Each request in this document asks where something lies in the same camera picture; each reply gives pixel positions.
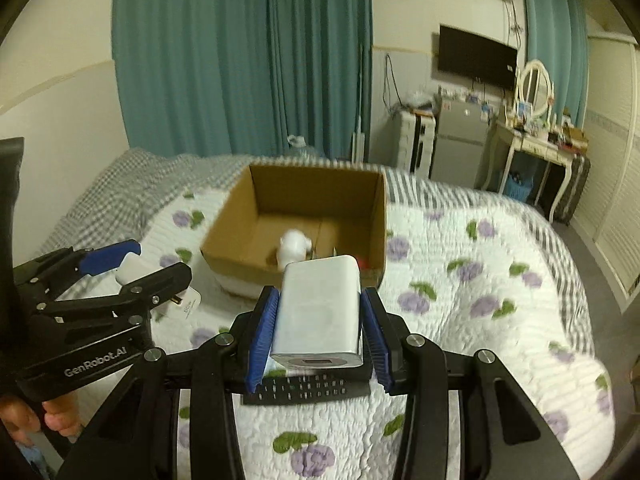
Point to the white oval vanity mirror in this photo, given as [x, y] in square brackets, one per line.
[534, 87]

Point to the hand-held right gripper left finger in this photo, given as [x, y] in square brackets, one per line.
[262, 342]

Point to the person's left hand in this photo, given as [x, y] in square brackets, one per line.
[60, 417]

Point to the wide teal curtain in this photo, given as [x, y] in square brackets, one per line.
[225, 60]

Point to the brown cardboard box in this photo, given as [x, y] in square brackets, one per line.
[300, 220]

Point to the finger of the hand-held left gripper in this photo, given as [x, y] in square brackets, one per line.
[165, 278]
[107, 256]

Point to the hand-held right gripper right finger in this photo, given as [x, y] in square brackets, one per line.
[376, 345]

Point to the small white case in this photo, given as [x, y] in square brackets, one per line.
[129, 269]

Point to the white power bank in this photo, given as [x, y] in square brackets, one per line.
[320, 317]

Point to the blue storage basket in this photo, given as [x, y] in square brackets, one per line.
[516, 187]

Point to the clear water jug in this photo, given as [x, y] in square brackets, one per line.
[302, 147]

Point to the narrow teal curtain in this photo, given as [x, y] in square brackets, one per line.
[552, 40]

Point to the white plug adapter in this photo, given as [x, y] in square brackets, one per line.
[186, 305]

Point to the white black suitcase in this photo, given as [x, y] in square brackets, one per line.
[412, 142]

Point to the black remote control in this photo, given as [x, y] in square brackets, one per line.
[310, 390]

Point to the bed with floral quilt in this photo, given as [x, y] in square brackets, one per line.
[100, 185]

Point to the white floral quilt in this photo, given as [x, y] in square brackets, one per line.
[475, 280]

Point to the white vanity table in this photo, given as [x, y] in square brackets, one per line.
[530, 147]

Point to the black wall television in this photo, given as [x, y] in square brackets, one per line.
[475, 57]

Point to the small white figurine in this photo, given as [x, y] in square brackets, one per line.
[293, 250]

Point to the white louvered wardrobe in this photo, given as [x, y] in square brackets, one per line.
[612, 160]

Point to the silver small fridge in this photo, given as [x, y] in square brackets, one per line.
[460, 140]

